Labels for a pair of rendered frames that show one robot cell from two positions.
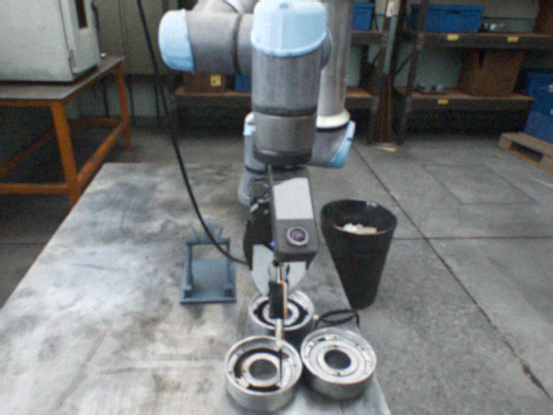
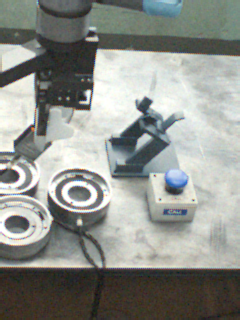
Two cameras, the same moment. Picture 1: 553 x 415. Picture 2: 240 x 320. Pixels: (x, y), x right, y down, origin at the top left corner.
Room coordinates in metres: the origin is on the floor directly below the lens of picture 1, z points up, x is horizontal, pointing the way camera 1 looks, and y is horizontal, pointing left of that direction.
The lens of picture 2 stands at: (0.46, -0.91, 1.70)
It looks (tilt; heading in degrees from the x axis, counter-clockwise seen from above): 39 degrees down; 84
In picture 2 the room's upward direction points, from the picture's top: 9 degrees clockwise
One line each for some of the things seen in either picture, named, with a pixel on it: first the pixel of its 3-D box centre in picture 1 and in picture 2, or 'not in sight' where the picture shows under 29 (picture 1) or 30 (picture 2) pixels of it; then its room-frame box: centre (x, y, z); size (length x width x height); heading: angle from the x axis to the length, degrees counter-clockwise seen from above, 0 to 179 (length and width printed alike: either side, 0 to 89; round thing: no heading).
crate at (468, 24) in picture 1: (443, 18); not in sight; (4.32, -1.56, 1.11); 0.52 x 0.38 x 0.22; 95
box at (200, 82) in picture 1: (204, 68); not in sight; (4.11, 0.60, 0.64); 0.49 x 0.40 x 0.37; 100
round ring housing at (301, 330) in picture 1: (280, 316); (78, 197); (0.55, -0.03, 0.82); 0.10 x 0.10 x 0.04
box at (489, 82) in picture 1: (487, 70); not in sight; (4.36, -2.10, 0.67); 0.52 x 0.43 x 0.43; 95
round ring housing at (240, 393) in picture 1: (263, 373); (7, 179); (0.43, 0.00, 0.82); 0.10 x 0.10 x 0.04
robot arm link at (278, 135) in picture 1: (280, 128); (62, 17); (0.49, -0.02, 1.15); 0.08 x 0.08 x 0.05
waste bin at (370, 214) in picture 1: (352, 255); not in sight; (1.69, -0.41, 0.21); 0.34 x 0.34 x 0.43
